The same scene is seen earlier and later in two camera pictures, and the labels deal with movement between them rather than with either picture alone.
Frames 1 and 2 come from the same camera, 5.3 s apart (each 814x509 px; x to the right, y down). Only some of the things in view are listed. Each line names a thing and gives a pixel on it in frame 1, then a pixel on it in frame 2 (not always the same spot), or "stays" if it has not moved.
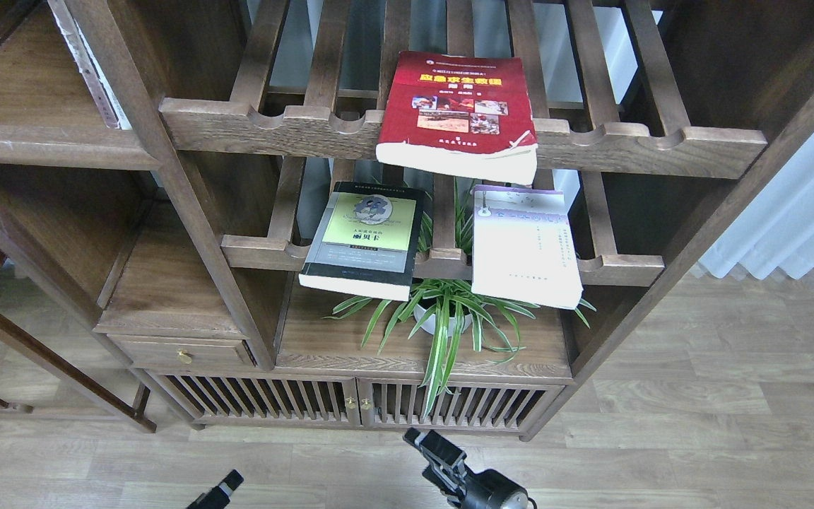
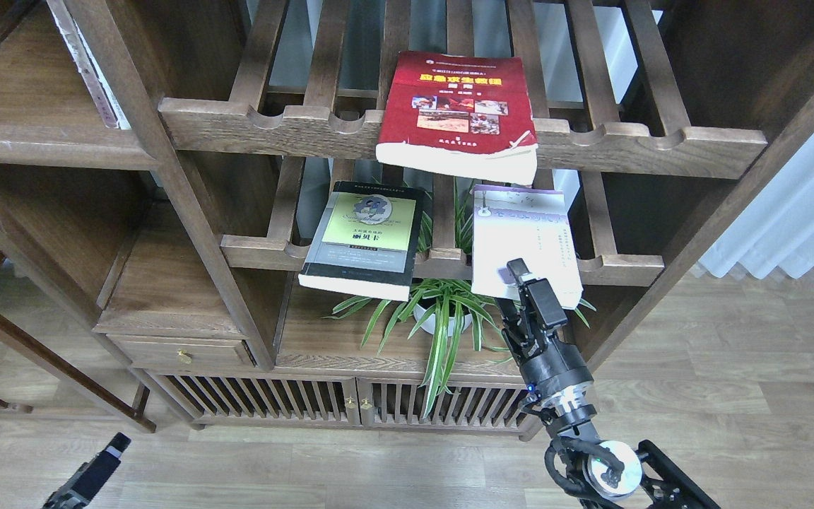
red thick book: (461, 115) stays
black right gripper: (482, 489) to (549, 365)
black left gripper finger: (219, 496) to (90, 478)
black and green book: (365, 240) stays
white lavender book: (523, 246) stays
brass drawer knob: (184, 355) stays
